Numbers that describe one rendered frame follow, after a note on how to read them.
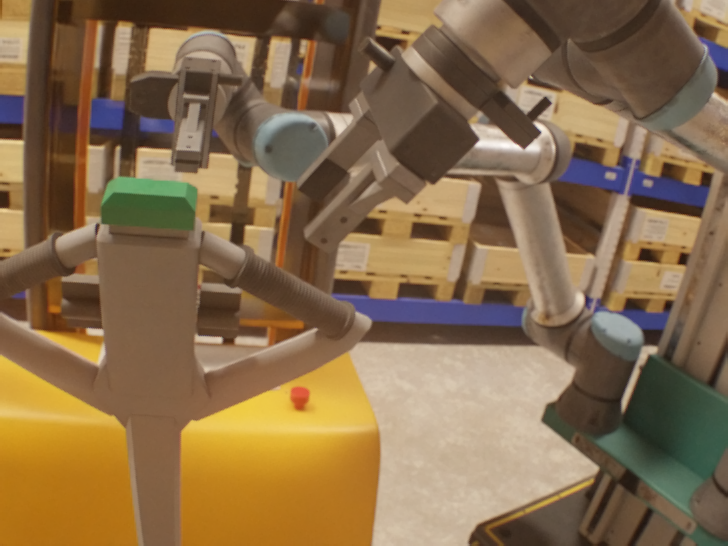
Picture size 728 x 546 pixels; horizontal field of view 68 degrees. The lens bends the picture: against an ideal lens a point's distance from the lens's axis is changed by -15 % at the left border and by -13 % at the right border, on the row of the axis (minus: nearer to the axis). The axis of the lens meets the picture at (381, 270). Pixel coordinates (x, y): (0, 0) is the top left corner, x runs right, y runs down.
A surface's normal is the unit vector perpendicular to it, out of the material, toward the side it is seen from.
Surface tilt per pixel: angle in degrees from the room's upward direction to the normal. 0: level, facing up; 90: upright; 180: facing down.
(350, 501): 74
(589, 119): 90
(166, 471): 90
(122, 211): 106
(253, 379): 100
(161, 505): 90
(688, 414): 90
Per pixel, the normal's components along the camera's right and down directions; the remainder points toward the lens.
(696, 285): -0.84, 0.05
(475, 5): -0.49, -0.01
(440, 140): 0.19, 0.62
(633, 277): 0.26, 0.39
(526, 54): 0.37, 0.71
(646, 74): -0.18, 0.80
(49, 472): 0.29, 0.11
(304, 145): 0.46, 0.40
